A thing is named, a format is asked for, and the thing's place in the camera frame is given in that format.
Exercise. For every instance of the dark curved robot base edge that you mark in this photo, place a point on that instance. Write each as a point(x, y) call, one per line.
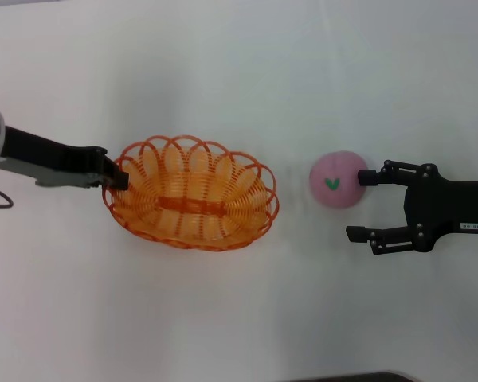
point(362, 378)

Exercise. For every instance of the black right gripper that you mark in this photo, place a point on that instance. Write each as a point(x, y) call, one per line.
point(450, 207)

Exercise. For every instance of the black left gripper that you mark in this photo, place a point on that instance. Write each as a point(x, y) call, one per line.
point(44, 151)

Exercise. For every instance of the orange woven plastic basket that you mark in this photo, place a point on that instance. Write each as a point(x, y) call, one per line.
point(191, 205)

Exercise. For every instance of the pink peach with green mark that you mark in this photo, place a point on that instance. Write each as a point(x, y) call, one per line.
point(334, 171)

